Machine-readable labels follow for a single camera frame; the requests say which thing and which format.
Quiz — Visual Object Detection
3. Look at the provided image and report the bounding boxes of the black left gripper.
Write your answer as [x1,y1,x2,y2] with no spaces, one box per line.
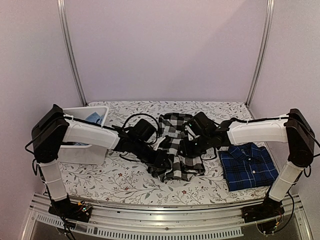
[132,140,173,170]

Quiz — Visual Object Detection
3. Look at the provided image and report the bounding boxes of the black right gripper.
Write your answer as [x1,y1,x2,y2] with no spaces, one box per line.
[178,133,212,158]

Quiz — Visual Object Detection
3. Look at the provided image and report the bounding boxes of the black white checkered shirt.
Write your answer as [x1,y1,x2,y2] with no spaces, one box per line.
[147,112,206,183]

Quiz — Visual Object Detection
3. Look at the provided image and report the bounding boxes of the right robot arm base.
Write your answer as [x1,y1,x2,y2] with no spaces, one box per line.
[241,197,285,235]

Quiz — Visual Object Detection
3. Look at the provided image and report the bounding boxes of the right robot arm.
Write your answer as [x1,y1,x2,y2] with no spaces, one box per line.
[179,108,317,218]

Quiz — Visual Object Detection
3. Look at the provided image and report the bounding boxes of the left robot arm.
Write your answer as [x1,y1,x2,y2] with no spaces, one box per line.
[26,104,171,217]

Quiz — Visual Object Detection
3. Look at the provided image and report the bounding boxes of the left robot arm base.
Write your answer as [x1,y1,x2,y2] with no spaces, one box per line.
[48,195,93,223]

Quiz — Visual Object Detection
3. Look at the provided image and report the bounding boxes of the floral patterned table cloth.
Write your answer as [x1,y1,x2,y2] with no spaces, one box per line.
[59,101,267,206]

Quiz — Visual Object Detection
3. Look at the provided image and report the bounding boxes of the folded blue plaid shirt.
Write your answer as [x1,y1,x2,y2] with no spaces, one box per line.
[218,142,279,192]

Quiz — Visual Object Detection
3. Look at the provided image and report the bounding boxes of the light blue shirt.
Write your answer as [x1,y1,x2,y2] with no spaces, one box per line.
[72,112,105,146]

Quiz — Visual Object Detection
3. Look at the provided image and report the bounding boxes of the white plastic bin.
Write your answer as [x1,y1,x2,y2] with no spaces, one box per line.
[57,106,109,165]

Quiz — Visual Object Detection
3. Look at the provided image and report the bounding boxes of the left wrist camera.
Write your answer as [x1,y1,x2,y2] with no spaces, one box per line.
[152,136,170,151]

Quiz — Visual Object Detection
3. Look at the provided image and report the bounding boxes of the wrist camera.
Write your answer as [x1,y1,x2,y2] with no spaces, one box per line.
[184,123,199,141]
[152,136,170,151]

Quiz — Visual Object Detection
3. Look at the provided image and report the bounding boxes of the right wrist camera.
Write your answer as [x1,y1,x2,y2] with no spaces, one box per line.
[184,123,199,141]

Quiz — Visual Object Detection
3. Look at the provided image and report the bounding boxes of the right aluminium corner post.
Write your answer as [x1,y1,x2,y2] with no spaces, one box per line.
[245,0,275,109]

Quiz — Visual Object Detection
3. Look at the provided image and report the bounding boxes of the aluminium corner post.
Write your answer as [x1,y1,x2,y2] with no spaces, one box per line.
[245,0,275,109]
[56,0,88,106]

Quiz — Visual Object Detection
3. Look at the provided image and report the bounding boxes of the left aluminium corner post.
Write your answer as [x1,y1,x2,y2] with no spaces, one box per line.
[56,0,88,106]

